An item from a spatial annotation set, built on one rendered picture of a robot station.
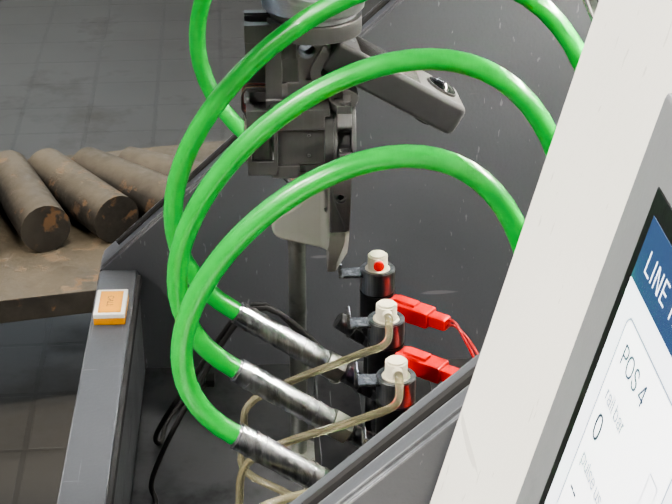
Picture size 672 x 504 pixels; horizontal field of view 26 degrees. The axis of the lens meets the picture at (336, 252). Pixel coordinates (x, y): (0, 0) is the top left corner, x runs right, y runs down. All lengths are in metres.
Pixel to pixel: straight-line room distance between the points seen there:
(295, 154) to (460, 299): 0.50
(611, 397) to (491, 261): 0.95
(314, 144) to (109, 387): 0.35
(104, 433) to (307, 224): 0.27
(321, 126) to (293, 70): 0.05
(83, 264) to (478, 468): 2.16
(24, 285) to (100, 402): 1.53
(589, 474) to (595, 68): 0.21
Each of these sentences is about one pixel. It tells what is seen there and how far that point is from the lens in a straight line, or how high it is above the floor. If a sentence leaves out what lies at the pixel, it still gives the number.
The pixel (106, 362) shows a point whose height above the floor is 0.95.
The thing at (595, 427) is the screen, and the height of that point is 1.33.
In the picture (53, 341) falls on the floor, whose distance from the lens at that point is 3.27.
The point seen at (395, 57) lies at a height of 1.35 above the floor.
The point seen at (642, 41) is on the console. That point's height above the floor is 1.45.
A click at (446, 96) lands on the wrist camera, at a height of 1.26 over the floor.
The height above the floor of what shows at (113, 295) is 0.96.
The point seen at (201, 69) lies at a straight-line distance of 1.25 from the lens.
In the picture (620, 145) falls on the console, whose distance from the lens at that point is 0.64.
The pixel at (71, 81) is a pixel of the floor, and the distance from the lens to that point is 4.73.
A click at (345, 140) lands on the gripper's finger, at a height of 1.23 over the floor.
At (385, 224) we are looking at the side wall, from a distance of 1.49.
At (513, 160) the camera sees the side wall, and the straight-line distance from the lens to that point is 1.48.
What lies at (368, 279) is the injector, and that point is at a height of 1.11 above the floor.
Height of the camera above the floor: 1.66
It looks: 28 degrees down
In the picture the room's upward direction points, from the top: straight up
